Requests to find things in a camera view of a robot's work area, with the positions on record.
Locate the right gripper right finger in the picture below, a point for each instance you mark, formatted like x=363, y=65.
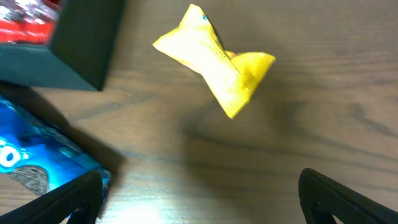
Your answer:
x=324, y=200

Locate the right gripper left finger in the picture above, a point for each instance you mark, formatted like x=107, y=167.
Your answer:
x=78, y=200

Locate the red Hacks candy bag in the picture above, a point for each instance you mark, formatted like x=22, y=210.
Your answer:
x=28, y=21

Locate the blue Oreo cookie pack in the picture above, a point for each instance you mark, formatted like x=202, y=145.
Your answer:
x=39, y=156

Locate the dark green open box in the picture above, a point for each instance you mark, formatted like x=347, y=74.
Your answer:
x=78, y=55

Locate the yellow wrapped snack packet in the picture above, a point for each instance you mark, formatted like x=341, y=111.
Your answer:
x=231, y=77

